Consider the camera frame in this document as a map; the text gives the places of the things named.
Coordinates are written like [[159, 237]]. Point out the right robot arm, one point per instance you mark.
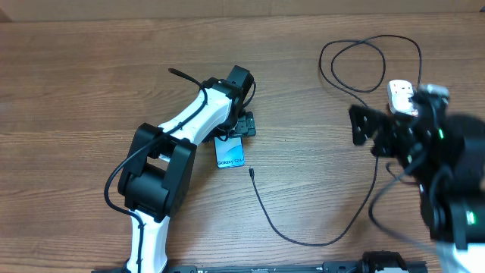
[[445, 155]]

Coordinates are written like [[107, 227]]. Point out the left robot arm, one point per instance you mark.
[[155, 176]]

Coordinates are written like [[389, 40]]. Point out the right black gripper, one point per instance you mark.
[[373, 125]]

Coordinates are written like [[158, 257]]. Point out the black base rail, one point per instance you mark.
[[370, 262]]

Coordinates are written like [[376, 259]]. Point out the white power strip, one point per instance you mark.
[[399, 96]]

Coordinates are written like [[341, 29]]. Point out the Samsung Galaxy smartphone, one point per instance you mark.
[[229, 153]]

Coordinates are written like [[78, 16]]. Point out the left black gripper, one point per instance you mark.
[[245, 126]]

